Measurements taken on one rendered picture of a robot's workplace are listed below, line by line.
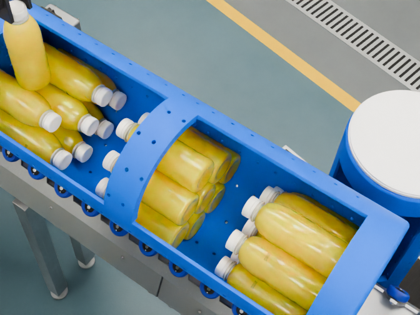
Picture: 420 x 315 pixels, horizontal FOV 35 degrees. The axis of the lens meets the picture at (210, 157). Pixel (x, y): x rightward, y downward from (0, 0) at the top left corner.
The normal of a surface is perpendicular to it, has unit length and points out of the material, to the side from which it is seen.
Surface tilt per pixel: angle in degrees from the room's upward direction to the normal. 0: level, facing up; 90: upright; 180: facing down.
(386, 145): 0
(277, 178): 72
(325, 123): 0
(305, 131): 0
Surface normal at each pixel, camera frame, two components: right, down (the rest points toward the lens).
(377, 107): 0.04, -0.55
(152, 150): -0.18, -0.27
